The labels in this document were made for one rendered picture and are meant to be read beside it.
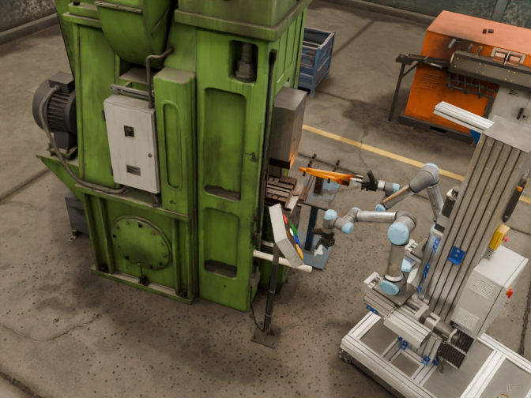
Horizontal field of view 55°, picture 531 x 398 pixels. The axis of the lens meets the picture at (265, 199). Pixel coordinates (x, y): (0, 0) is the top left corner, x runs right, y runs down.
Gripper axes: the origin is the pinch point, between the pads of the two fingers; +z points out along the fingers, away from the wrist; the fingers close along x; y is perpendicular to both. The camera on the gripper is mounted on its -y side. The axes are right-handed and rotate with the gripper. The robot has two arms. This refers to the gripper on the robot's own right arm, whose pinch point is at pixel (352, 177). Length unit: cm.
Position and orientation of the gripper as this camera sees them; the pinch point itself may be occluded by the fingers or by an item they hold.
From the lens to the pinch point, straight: 391.1
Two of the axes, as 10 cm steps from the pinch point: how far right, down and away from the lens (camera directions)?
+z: -9.5, -2.2, 2.3
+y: -0.4, 8.0, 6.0
